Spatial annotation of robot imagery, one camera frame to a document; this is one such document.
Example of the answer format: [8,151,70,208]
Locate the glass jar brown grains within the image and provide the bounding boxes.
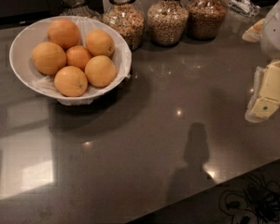
[187,0,227,40]

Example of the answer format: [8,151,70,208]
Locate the white plastic bowl liner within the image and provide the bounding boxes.
[28,16,132,105]

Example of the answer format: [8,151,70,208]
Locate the glass jar pale grains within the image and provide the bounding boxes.
[147,0,189,47]

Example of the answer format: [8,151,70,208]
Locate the leftmost glass jar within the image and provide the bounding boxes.
[61,0,101,21]

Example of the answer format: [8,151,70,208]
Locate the glass jar colourful cereal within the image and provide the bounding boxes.
[103,0,145,51]

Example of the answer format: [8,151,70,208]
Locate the white bowl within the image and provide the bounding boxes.
[8,15,133,104]

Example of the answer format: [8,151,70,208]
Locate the small centre orange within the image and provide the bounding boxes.
[66,46,92,70]

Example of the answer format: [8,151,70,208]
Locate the clear plastic bag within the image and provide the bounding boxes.
[222,0,260,18]

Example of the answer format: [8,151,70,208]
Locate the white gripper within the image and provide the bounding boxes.
[242,0,280,123]

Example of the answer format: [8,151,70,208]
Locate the dark cabinet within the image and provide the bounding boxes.
[0,0,62,26]

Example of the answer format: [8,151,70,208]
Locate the black cables on floor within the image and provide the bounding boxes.
[218,171,280,224]

